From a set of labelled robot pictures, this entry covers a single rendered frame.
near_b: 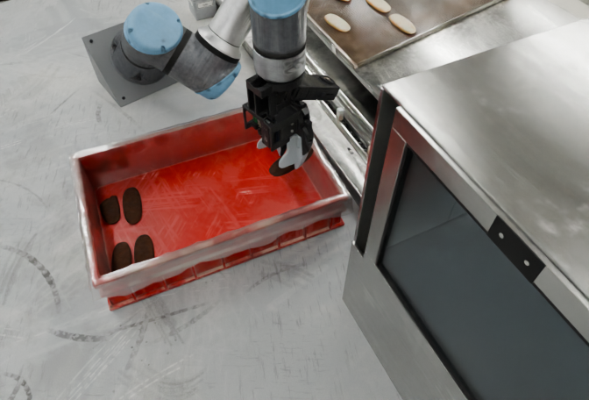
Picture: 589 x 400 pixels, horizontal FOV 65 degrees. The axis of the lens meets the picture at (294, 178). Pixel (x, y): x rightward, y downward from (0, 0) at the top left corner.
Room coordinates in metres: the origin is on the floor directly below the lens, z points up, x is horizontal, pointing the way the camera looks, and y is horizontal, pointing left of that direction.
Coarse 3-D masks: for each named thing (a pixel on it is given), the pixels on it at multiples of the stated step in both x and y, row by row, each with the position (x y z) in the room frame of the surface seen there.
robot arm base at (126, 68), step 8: (120, 32) 1.01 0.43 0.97; (112, 40) 1.01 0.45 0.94; (120, 40) 0.97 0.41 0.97; (112, 48) 0.99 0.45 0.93; (120, 48) 0.96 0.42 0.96; (112, 56) 0.98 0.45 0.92; (120, 56) 0.96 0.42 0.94; (112, 64) 0.98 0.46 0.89; (120, 64) 0.96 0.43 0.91; (128, 64) 0.94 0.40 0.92; (136, 64) 0.92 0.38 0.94; (120, 72) 0.96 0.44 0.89; (128, 72) 0.95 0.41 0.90; (136, 72) 0.94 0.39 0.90; (144, 72) 0.94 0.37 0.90; (152, 72) 0.95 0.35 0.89; (160, 72) 0.97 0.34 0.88; (128, 80) 0.96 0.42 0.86; (136, 80) 0.95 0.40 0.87; (144, 80) 0.96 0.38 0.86; (152, 80) 0.96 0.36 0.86
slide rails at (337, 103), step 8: (312, 72) 1.01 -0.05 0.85; (336, 96) 0.91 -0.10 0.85; (336, 104) 0.88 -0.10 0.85; (328, 112) 0.85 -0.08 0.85; (344, 112) 0.85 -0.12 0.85; (336, 120) 0.82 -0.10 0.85; (352, 120) 0.82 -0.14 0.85; (344, 128) 0.80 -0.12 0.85; (360, 128) 0.80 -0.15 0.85; (360, 136) 0.77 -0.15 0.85; (368, 136) 0.77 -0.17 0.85; (352, 144) 0.74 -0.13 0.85; (368, 144) 0.74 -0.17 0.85; (360, 152) 0.72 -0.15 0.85
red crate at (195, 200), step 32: (192, 160) 0.72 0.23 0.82; (224, 160) 0.72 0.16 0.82; (256, 160) 0.72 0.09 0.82; (96, 192) 0.62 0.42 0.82; (160, 192) 0.62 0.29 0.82; (192, 192) 0.62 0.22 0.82; (224, 192) 0.62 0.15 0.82; (256, 192) 0.62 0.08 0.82; (288, 192) 0.62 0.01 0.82; (128, 224) 0.54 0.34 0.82; (160, 224) 0.54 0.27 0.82; (192, 224) 0.54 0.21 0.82; (224, 224) 0.54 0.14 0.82; (320, 224) 0.52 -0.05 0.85; (256, 256) 0.46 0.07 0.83; (160, 288) 0.39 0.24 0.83
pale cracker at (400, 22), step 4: (392, 16) 1.15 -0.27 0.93; (396, 16) 1.15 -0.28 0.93; (400, 16) 1.15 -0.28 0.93; (392, 20) 1.14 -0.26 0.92; (396, 20) 1.13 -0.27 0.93; (400, 20) 1.13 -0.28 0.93; (404, 20) 1.12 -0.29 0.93; (396, 24) 1.12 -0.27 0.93; (400, 24) 1.11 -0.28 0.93; (404, 24) 1.11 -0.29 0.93; (408, 24) 1.11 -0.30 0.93; (412, 24) 1.11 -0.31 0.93; (400, 28) 1.10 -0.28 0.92; (404, 28) 1.09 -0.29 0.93; (408, 28) 1.09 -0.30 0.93; (412, 28) 1.09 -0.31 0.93; (408, 32) 1.08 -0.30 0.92; (412, 32) 1.08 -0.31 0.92
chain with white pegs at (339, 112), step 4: (304, 72) 1.02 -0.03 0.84; (324, 100) 0.91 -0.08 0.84; (328, 104) 0.89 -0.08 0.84; (332, 108) 0.88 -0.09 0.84; (340, 108) 0.84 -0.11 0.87; (336, 112) 0.86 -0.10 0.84; (340, 112) 0.83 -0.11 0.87; (340, 116) 0.83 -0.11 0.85; (340, 120) 0.83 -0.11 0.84; (344, 124) 0.83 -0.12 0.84; (348, 128) 0.81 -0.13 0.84; (352, 132) 0.79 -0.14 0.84; (352, 136) 0.78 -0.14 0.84; (356, 136) 0.78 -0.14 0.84; (360, 140) 0.76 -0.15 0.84; (360, 144) 0.76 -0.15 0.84; (364, 148) 0.75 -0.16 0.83; (368, 148) 0.72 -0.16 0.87; (368, 152) 0.71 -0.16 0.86
